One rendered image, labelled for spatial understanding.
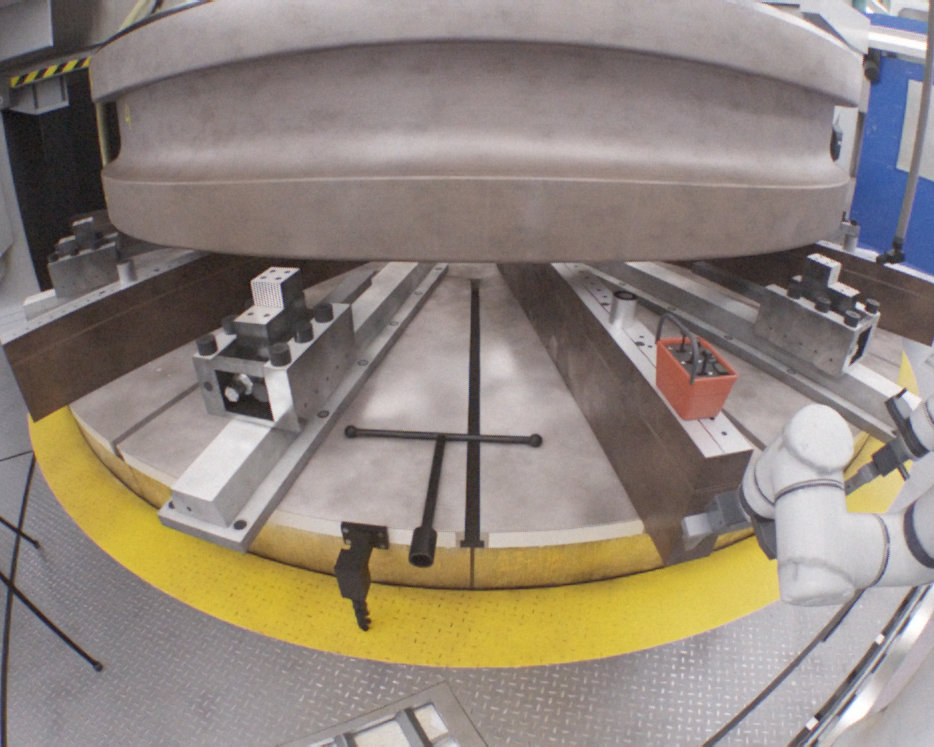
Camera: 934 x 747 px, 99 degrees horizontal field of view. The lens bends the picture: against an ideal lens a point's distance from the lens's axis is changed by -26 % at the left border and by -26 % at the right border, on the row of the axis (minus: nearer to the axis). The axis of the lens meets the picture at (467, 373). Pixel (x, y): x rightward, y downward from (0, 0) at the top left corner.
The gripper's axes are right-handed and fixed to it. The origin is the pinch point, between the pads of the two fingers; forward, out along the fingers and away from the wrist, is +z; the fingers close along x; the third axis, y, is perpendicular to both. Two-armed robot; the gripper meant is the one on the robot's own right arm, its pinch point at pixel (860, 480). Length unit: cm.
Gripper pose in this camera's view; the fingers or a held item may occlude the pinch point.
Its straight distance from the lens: 116.8
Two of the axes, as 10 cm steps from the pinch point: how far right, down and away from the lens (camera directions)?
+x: 9.1, -1.0, 3.9
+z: -2.5, 6.0, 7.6
